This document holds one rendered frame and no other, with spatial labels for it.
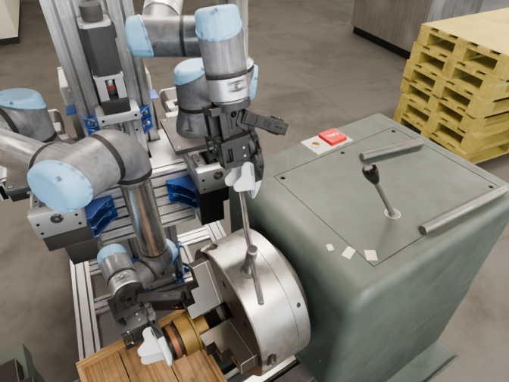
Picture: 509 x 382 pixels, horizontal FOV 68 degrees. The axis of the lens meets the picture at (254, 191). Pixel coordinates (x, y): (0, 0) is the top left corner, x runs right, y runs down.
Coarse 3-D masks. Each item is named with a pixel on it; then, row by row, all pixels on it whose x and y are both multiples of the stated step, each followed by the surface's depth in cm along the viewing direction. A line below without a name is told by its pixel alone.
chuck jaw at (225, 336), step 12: (228, 324) 83; (204, 336) 81; (216, 336) 81; (228, 336) 81; (240, 336) 81; (204, 348) 82; (216, 348) 81; (228, 348) 79; (240, 348) 78; (252, 348) 78; (240, 360) 76; (252, 360) 77
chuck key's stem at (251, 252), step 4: (248, 248) 71; (252, 248) 71; (256, 248) 71; (248, 252) 71; (252, 252) 70; (256, 252) 71; (248, 256) 71; (252, 256) 71; (256, 256) 72; (248, 260) 72; (244, 264) 75; (248, 264) 73; (248, 268) 75; (248, 272) 77
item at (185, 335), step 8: (184, 312) 84; (176, 320) 82; (184, 320) 82; (192, 320) 83; (200, 320) 83; (168, 328) 81; (176, 328) 80; (184, 328) 80; (192, 328) 80; (200, 328) 82; (208, 328) 83; (168, 336) 79; (176, 336) 80; (184, 336) 79; (192, 336) 80; (168, 344) 79; (176, 344) 79; (184, 344) 79; (192, 344) 80; (200, 344) 80; (176, 352) 79; (184, 352) 81; (192, 352) 81
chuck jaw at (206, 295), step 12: (204, 252) 85; (192, 264) 84; (204, 264) 83; (192, 276) 84; (204, 276) 83; (192, 288) 83; (204, 288) 83; (216, 288) 84; (192, 300) 84; (204, 300) 83; (216, 300) 84; (192, 312) 82; (204, 312) 83
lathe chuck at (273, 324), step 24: (216, 240) 90; (240, 240) 84; (216, 264) 79; (240, 264) 78; (264, 264) 79; (240, 288) 75; (264, 288) 76; (240, 312) 77; (264, 312) 75; (288, 312) 77; (264, 336) 74; (288, 336) 78; (264, 360) 76
